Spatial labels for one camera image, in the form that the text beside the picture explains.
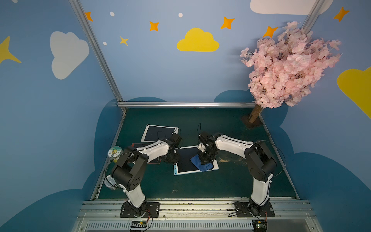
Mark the grey blue wiping cloth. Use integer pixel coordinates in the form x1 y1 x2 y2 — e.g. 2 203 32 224
190 155 214 172

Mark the red framed drawing tablet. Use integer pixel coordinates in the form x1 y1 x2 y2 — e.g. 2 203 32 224
131 143 161 165

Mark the white framed drawing tablet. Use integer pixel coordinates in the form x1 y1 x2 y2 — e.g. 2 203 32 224
141 124 179 143

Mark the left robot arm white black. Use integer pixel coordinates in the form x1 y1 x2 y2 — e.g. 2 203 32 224
104 133 182 209

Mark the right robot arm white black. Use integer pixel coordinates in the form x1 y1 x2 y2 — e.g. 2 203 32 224
191 132 277 209

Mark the silver can lying down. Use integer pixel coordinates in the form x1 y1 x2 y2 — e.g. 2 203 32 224
104 175 118 190

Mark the left controller board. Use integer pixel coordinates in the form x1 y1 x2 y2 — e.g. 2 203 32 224
129 220 150 231

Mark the controller board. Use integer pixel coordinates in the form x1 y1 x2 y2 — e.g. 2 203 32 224
252 220 268 232
129 220 150 231

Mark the right controller board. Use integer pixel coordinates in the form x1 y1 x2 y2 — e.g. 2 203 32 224
252 220 268 232

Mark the pink cherry blossom tree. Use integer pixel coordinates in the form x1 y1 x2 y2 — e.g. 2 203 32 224
240 21 341 129

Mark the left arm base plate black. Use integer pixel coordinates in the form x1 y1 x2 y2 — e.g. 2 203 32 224
120 202 160 218

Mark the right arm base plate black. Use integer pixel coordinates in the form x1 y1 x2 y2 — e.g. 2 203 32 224
234 201 275 218

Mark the aluminium mounting rail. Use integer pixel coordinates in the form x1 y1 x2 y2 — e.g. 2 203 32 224
72 198 323 232

